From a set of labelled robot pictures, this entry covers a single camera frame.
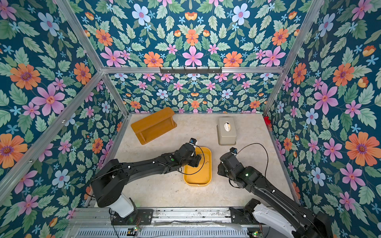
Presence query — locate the yellow plastic storage box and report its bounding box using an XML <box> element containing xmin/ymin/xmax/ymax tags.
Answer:
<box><xmin>183</xmin><ymin>147</ymin><xmax>212</xmax><ymax>187</ymax></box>

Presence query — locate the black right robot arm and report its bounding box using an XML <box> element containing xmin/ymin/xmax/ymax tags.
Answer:
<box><xmin>218</xmin><ymin>152</ymin><xmax>333</xmax><ymax>238</ymax></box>

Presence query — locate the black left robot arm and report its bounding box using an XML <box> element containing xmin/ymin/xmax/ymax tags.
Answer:
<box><xmin>90</xmin><ymin>138</ymin><xmax>201</xmax><ymax>218</ymax></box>

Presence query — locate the grey tissue box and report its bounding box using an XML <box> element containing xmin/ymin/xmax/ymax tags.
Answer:
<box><xmin>217</xmin><ymin>117</ymin><xmax>237</xmax><ymax>146</ymax></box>

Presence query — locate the orange wooden shelf stand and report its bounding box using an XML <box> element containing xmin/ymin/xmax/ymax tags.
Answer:
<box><xmin>131</xmin><ymin>107</ymin><xmax>177</xmax><ymax>145</ymax></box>

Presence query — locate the white perforated vent strip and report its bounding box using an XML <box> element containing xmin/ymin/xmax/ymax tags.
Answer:
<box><xmin>75</xmin><ymin>227</ymin><xmax>249</xmax><ymax>238</ymax></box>

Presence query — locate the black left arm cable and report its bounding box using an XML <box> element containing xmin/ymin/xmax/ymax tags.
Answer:
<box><xmin>157</xmin><ymin>145</ymin><xmax>206</xmax><ymax>176</ymax></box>

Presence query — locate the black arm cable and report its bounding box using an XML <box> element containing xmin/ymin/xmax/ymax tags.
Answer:
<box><xmin>236</xmin><ymin>142</ymin><xmax>269</xmax><ymax>179</ymax></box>
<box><xmin>157</xmin><ymin>145</ymin><xmax>206</xmax><ymax>176</ymax></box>

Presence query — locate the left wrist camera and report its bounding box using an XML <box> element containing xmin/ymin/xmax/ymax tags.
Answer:
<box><xmin>189</xmin><ymin>138</ymin><xmax>197</xmax><ymax>145</ymax></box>

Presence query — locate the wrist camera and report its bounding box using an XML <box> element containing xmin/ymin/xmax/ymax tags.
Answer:
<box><xmin>189</xmin><ymin>138</ymin><xmax>197</xmax><ymax>145</ymax></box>
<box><xmin>230</xmin><ymin>147</ymin><xmax>238</xmax><ymax>156</ymax></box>

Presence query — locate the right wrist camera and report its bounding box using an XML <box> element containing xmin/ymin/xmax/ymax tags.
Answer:
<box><xmin>230</xmin><ymin>147</ymin><xmax>238</xmax><ymax>156</ymax></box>

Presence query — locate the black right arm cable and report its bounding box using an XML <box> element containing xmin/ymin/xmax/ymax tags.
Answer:
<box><xmin>236</xmin><ymin>142</ymin><xmax>269</xmax><ymax>179</ymax></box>

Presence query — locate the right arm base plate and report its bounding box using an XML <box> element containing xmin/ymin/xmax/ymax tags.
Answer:
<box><xmin>229</xmin><ymin>207</ymin><xmax>258</xmax><ymax>225</ymax></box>

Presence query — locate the red object at wall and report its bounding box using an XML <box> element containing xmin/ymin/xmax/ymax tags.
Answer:
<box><xmin>264</xmin><ymin>116</ymin><xmax>272</xmax><ymax>127</ymax></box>

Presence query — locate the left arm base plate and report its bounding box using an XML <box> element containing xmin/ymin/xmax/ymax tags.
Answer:
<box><xmin>111</xmin><ymin>208</ymin><xmax>154</xmax><ymax>226</ymax></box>

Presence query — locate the black wall hook rail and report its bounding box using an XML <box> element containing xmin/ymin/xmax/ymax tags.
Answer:
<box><xmin>159</xmin><ymin>66</ymin><xmax>223</xmax><ymax>74</ymax></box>

